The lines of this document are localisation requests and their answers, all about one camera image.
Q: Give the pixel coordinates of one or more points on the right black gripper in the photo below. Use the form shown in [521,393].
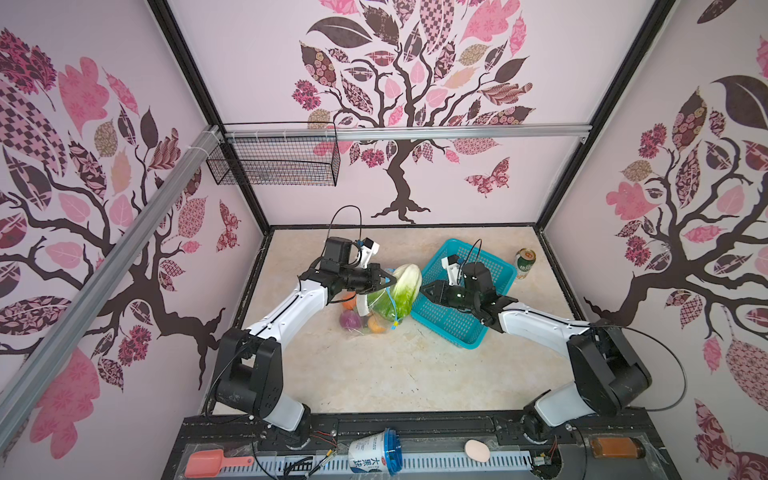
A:
[439,293]

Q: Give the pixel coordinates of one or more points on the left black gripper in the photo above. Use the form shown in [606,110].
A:
[385,275]

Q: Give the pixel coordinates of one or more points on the green toy lettuce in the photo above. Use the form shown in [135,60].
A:
[395,303]

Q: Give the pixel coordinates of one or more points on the clear blue zip top bag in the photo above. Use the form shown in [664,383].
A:
[365,330]

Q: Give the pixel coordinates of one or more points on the yellow brown toy potato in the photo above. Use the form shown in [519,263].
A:
[376,325]

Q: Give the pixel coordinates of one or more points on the purple toy onion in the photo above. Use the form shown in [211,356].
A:
[350,320]

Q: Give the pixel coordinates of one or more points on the orange toy pumpkin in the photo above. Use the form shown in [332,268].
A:
[350,303]

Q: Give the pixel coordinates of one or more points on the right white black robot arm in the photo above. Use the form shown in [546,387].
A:
[608,373]

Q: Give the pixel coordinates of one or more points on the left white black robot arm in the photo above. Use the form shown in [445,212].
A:
[248,374]

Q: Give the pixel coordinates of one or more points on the green drink can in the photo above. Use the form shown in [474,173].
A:
[524,261]

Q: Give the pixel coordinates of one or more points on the pink egg shaped toy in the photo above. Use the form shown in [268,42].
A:
[477,451]

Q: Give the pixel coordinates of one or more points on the white blue yogurt cup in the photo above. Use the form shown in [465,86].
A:
[381,452]

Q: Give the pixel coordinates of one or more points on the brown amber bottle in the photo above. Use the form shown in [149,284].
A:
[617,448]

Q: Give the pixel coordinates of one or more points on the red plastic spatula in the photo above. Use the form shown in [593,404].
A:
[209,463]

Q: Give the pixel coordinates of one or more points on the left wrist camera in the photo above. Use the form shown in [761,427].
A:
[340,253]

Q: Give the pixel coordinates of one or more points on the black wire wall basket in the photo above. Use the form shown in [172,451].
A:
[287,153]

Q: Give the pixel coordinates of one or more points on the white slotted cable duct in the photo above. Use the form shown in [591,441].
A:
[321,467]

